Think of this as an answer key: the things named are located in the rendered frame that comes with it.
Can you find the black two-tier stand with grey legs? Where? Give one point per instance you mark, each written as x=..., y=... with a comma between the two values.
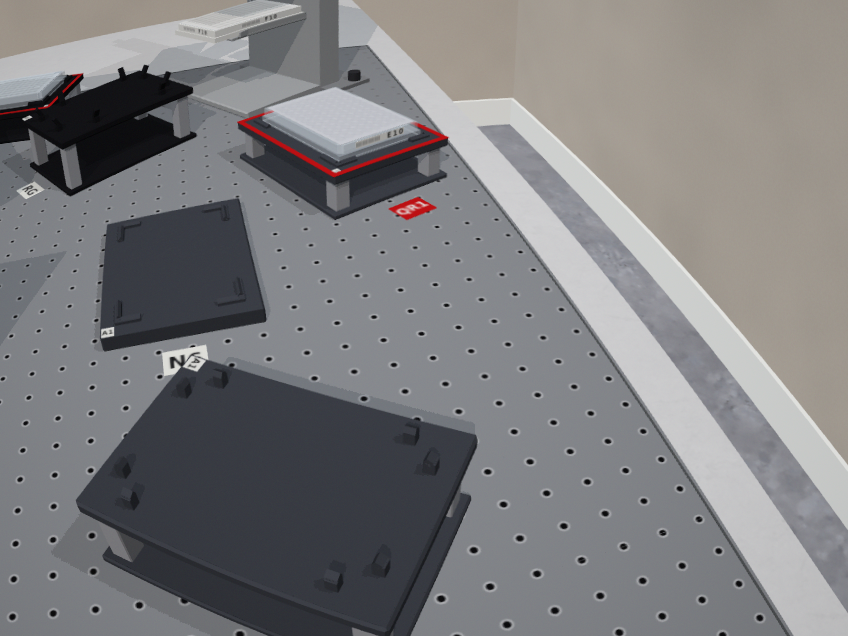
x=119, y=146

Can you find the grey perforated work table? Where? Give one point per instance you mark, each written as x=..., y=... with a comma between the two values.
x=583, y=520

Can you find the dark grey plate on raised base with corner posts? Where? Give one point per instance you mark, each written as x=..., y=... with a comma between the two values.
x=259, y=487

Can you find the grey shelf rack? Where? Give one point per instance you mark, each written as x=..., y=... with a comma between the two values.
x=285, y=62

